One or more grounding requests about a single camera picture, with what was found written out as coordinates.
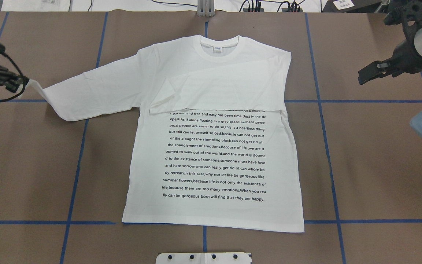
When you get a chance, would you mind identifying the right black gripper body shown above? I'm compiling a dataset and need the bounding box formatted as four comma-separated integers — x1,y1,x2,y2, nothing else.
390,40,422,74

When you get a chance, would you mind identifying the aluminium frame post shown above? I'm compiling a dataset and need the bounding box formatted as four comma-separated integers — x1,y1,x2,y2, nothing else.
197,0,215,17

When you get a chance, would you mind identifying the black box with white label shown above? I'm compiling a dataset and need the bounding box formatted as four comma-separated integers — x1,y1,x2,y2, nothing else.
322,0,382,13

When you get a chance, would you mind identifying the white long-sleeve printed t-shirt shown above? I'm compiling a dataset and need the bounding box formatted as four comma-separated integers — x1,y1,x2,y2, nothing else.
28,35,305,233

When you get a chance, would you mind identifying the left black camera cable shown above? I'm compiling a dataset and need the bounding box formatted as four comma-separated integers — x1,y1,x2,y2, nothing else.
0,44,28,103

